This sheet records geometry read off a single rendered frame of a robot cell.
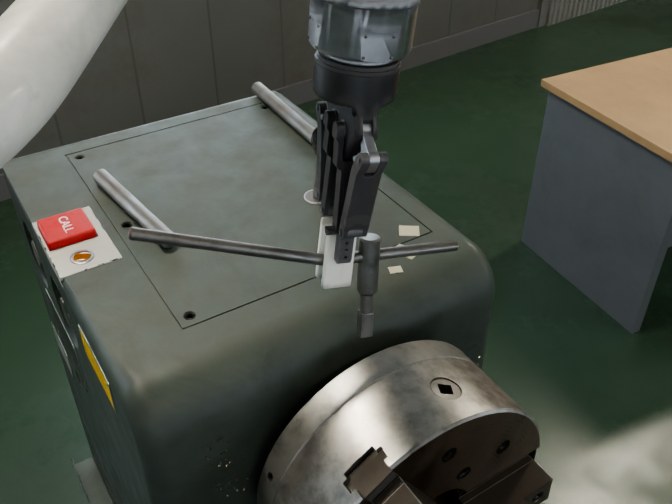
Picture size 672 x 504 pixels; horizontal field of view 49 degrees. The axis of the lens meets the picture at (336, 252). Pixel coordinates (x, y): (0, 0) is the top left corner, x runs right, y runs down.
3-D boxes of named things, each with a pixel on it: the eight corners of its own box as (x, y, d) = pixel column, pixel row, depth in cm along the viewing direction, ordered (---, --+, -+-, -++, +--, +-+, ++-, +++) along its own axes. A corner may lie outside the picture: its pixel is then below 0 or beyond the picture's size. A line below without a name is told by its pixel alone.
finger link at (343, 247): (352, 212, 71) (363, 227, 68) (347, 257, 73) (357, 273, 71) (337, 213, 70) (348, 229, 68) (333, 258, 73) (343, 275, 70)
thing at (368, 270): (370, 327, 81) (376, 231, 76) (377, 338, 79) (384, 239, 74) (351, 330, 80) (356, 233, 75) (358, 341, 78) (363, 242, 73)
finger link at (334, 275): (355, 223, 72) (358, 227, 72) (348, 282, 76) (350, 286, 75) (326, 225, 71) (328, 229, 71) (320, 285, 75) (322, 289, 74)
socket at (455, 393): (450, 399, 80) (457, 379, 79) (457, 421, 77) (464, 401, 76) (421, 397, 80) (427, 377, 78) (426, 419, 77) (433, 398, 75)
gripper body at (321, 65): (302, 36, 65) (295, 133, 70) (332, 68, 59) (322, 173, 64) (381, 36, 68) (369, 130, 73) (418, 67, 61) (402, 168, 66)
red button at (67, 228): (39, 232, 97) (35, 219, 95) (84, 218, 99) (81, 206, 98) (51, 256, 93) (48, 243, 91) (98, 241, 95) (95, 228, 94)
